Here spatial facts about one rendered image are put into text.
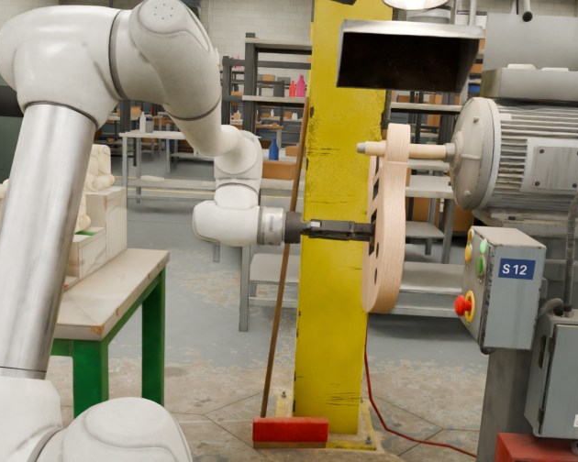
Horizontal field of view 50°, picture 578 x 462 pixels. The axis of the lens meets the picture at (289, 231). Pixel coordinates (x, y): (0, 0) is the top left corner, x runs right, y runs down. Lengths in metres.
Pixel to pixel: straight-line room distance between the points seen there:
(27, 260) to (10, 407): 0.19
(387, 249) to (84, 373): 0.63
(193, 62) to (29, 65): 0.23
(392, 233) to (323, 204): 1.08
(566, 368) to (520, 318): 0.27
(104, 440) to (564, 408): 1.02
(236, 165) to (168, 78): 0.52
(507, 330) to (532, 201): 0.35
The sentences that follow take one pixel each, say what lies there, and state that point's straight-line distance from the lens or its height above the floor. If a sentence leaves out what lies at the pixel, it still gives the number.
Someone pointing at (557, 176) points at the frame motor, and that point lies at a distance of 1.39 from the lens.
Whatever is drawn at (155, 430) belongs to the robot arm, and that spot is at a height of 0.97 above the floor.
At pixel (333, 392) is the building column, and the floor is 0.21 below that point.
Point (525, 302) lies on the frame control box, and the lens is 1.20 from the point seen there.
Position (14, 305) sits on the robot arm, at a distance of 0.87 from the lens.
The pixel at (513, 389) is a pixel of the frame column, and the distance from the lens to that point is 1.55.
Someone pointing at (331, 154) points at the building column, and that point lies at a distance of 2.30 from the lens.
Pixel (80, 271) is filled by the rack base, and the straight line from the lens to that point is 1.45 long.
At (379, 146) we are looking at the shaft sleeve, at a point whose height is 1.26.
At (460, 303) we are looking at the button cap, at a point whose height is 0.98.
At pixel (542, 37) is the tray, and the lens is 1.60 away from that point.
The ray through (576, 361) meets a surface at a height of 0.84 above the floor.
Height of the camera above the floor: 1.35
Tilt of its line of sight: 12 degrees down
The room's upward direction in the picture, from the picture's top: 3 degrees clockwise
